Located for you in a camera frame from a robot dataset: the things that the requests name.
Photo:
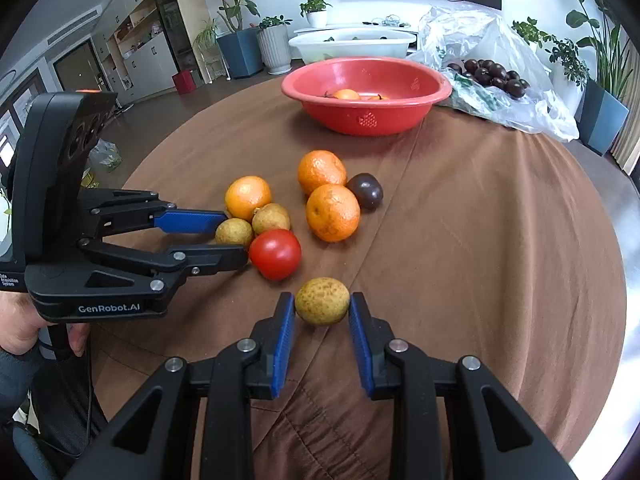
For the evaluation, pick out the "brown wooden door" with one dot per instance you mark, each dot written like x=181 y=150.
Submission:
x=75 y=67

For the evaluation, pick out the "white wall cabinet unit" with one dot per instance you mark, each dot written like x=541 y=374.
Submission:
x=145 y=65

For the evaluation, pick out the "person's left forearm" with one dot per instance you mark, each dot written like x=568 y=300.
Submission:
x=15 y=385

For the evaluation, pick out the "large-leaf plant in blue pot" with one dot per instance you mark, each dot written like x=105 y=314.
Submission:
x=602 y=110

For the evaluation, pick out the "bushy plant in tall white pot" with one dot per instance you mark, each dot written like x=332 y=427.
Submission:
x=567 y=57

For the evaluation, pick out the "white television cabinet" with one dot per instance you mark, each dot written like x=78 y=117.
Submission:
x=345 y=25

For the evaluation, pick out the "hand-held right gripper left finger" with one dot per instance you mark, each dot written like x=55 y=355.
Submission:
x=285 y=345

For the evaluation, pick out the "green printed plastic bag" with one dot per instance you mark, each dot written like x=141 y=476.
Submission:
x=472 y=94

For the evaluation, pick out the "white plastic basin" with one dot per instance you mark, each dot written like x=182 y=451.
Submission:
x=310 y=50

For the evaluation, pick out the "small red box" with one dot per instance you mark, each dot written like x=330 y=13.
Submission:
x=185 y=82

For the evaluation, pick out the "jar of green fruit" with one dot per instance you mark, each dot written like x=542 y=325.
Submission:
x=89 y=178

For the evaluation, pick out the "clear plastic bag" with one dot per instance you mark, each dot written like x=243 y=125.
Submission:
x=465 y=30

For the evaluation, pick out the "tall tree in blue pot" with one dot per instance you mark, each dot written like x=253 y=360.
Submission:
x=240 y=55

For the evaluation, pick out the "beige curtain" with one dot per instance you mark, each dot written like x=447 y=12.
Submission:
x=629 y=152

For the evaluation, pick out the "plastic bag on floor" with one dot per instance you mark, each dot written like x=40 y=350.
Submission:
x=105 y=155

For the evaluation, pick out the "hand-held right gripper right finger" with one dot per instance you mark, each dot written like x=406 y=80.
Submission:
x=362 y=345

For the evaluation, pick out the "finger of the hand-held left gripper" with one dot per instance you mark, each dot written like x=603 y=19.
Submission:
x=220 y=259
x=190 y=221

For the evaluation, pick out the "dark glass display cabinet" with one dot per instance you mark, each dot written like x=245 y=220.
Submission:
x=170 y=10

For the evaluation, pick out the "plant in ribbed white pot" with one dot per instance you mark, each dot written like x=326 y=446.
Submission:
x=275 y=50

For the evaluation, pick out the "ceiling air vent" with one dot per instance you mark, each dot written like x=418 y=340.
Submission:
x=75 y=27

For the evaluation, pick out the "yellow-brown round fruit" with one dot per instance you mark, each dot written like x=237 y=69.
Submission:
x=271 y=217
x=234 y=232
x=321 y=301

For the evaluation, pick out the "large red tomato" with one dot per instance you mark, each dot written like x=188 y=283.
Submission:
x=275 y=255

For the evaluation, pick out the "red plastic basin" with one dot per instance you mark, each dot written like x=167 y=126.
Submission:
x=380 y=120

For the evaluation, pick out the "spider plant on stand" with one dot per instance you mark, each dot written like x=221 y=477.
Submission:
x=207 y=35

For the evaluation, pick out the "orange mandarin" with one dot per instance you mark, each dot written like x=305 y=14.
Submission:
x=378 y=97
x=247 y=197
x=322 y=172
x=346 y=94
x=333 y=212

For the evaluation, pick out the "pile of dark plums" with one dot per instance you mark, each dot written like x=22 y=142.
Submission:
x=492 y=72

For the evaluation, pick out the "dark purple plum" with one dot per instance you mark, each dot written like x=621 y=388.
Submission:
x=366 y=191

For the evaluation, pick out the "person's left hand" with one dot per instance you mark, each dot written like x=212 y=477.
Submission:
x=17 y=320

